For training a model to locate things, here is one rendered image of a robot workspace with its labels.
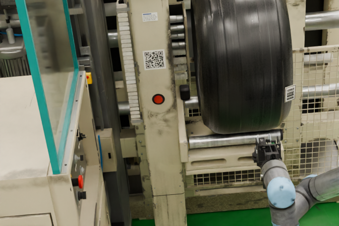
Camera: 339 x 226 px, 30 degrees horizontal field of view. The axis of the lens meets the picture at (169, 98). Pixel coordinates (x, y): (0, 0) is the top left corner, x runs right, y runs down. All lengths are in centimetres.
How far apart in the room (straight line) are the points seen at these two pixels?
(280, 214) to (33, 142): 72
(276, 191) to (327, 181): 17
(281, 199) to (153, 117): 70
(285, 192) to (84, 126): 75
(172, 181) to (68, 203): 87
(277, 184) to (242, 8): 59
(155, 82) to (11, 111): 56
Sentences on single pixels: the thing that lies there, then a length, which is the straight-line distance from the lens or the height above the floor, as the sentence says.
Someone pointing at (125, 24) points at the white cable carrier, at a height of 136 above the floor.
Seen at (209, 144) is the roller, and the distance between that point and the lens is 228.
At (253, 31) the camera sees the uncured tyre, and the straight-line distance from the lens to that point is 201.
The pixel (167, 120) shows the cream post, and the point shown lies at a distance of 231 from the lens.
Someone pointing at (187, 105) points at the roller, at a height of 90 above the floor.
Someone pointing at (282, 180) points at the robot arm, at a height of 110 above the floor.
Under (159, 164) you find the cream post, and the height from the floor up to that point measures 77.
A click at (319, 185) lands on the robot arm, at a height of 104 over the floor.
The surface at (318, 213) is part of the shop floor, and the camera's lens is 337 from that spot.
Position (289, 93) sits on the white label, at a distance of 208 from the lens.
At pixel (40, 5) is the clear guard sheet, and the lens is 159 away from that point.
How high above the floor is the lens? 222
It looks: 31 degrees down
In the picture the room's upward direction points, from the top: 5 degrees counter-clockwise
